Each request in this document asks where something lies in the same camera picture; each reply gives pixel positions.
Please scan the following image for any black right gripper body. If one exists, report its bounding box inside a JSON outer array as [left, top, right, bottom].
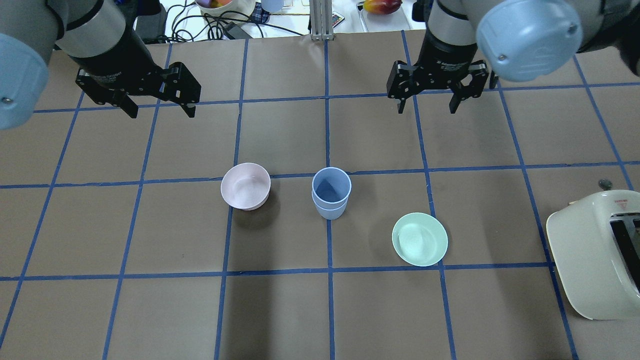
[[386, 29, 490, 100]]

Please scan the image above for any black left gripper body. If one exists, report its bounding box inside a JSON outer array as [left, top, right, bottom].
[[55, 25, 202, 105]]

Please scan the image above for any blue cup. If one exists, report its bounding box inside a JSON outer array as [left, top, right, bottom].
[[311, 167, 353, 210], [311, 192, 349, 221]]

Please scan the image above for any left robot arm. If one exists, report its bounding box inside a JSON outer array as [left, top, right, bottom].
[[0, 0, 202, 130]]

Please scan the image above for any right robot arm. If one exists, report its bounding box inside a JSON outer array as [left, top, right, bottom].
[[386, 0, 640, 113]]

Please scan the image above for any black power adapter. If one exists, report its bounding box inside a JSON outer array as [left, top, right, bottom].
[[134, 0, 168, 44]]

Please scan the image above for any red yellow mango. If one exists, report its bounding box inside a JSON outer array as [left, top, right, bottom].
[[362, 0, 403, 15]]

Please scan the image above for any pink bowl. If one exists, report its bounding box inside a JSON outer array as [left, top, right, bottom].
[[221, 162, 271, 211]]

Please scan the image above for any small remote control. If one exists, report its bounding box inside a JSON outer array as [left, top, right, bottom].
[[331, 11, 346, 28]]

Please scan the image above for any white bowl with fruit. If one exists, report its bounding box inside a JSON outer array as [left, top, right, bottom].
[[195, 0, 256, 20]]

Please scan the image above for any green bowl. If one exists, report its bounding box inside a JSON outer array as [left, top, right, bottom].
[[391, 212, 450, 267]]

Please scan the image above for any cream white toaster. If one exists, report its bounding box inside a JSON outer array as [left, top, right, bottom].
[[545, 178, 640, 321]]

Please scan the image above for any black cable bundle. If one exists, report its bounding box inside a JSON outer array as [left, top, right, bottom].
[[165, 0, 306, 43]]

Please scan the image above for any aluminium frame post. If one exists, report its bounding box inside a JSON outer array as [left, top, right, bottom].
[[309, 0, 335, 42]]

